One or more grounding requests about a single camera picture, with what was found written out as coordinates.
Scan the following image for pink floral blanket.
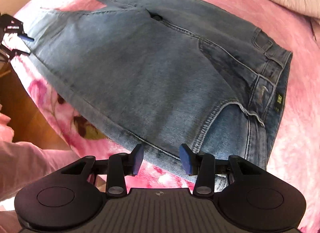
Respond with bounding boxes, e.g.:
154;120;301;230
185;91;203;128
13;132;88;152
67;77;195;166
12;0;320;233

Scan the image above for blue denim jeans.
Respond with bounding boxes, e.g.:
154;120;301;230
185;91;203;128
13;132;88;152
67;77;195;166
22;0;293;193

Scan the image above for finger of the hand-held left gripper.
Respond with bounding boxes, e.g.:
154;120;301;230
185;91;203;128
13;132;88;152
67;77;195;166
0;14;35;42
0;47;32;63

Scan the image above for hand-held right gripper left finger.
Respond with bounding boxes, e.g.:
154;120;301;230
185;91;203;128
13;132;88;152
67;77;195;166
61;143;145;198

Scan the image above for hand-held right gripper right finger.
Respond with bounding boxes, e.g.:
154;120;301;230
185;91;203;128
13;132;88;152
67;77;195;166
179;143;262;198

